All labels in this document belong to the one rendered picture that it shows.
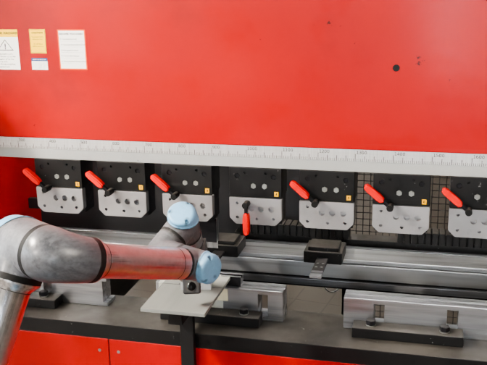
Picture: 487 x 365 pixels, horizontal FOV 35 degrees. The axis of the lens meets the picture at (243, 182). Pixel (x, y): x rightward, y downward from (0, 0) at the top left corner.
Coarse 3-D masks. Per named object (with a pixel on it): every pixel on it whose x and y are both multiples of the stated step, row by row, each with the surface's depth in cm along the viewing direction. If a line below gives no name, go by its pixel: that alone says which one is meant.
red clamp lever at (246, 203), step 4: (244, 204) 213; (248, 204) 213; (244, 208) 213; (244, 212) 215; (248, 212) 215; (244, 216) 214; (248, 216) 214; (244, 220) 215; (248, 220) 215; (244, 224) 215; (248, 224) 215; (244, 228) 215; (248, 228) 215; (244, 232) 216; (248, 232) 216
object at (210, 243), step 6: (204, 222) 226; (210, 222) 225; (216, 222) 225; (204, 228) 226; (210, 228) 226; (216, 228) 225; (204, 234) 226; (210, 234) 226; (216, 234) 226; (210, 240) 227; (216, 240) 226; (210, 246) 228; (216, 246) 228
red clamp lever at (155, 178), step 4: (152, 176) 218; (156, 176) 218; (152, 180) 219; (156, 180) 218; (160, 180) 218; (156, 184) 219; (160, 184) 218; (164, 184) 218; (164, 188) 218; (168, 188) 218; (168, 192) 218; (172, 192) 219; (176, 192) 219; (172, 196) 218; (176, 196) 217
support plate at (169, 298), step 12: (168, 288) 219; (216, 288) 219; (156, 300) 212; (168, 300) 212; (180, 300) 212; (192, 300) 211; (204, 300) 211; (156, 312) 206; (168, 312) 205; (180, 312) 204; (192, 312) 204; (204, 312) 204
